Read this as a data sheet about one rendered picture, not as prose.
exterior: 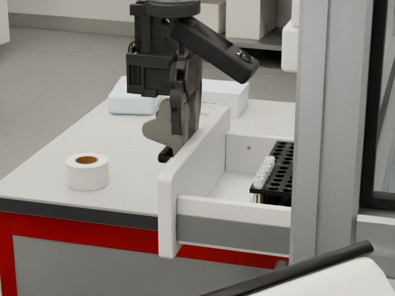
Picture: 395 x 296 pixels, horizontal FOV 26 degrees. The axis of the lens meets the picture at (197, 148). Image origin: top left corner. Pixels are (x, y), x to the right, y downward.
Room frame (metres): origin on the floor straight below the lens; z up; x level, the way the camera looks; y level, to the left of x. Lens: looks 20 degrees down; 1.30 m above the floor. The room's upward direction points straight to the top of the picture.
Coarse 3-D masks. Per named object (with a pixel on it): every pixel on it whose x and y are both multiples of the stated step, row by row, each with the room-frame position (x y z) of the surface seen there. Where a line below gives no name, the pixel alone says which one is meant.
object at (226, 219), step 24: (240, 144) 1.16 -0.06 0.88; (264, 144) 1.15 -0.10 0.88; (240, 168) 1.16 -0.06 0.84; (216, 192) 1.09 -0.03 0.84; (240, 192) 1.09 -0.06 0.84; (192, 216) 0.93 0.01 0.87; (216, 216) 0.92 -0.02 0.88; (240, 216) 0.91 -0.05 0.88; (264, 216) 0.91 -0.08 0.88; (288, 216) 0.90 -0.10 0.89; (192, 240) 0.93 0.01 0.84; (216, 240) 0.92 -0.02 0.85; (240, 240) 0.91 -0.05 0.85; (264, 240) 0.90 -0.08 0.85; (288, 240) 0.90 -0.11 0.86
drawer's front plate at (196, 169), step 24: (216, 120) 1.12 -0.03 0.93; (192, 144) 1.03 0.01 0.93; (216, 144) 1.12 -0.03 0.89; (168, 168) 0.95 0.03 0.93; (192, 168) 1.00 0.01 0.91; (216, 168) 1.12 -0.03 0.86; (168, 192) 0.92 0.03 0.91; (192, 192) 1.00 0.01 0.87; (168, 216) 0.92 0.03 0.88; (168, 240) 0.92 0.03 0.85
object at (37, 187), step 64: (128, 128) 1.58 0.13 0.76; (256, 128) 1.58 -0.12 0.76; (0, 192) 1.26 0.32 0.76; (64, 192) 1.26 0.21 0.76; (128, 192) 1.26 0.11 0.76; (0, 256) 1.27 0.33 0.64; (64, 256) 1.24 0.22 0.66; (128, 256) 1.21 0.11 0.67; (192, 256) 1.18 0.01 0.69; (256, 256) 1.15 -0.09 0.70
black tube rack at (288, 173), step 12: (288, 144) 1.10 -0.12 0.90; (288, 156) 1.06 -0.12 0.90; (276, 168) 1.02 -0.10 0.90; (288, 168) 1.02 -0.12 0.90; (276, 180) 0.98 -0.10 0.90; (288, 180) 0.98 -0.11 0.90; (276, 192) 0.94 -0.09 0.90; (288, 192) 0.94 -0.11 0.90; (276, 204) 0.97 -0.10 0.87; (288, 204) 0.97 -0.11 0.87
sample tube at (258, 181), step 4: (256, 176) 0.96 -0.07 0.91; (260, 176) 0.96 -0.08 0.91; (256, 180) 0.95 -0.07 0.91; (260, 180) 0.95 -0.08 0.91; (256, 184) 0.95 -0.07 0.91; (260, 184) 0.95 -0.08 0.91; (256, 188) 0.95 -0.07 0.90; (260, 188) 0.95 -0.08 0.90; (256, 196) 0.95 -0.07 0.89; (260, 196) 0.95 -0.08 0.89; (256, 200) 0.95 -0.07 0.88; (260, 200) 0.95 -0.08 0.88
